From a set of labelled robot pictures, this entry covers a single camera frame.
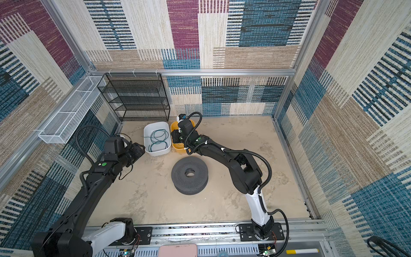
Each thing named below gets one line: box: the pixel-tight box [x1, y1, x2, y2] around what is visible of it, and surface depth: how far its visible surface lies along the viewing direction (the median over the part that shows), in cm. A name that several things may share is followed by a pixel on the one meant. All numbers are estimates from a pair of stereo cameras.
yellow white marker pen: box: [285, 248, 320, 255], surface depth 70 cm
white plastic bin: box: [143, 121, 172, 157], surface depth 109 cm
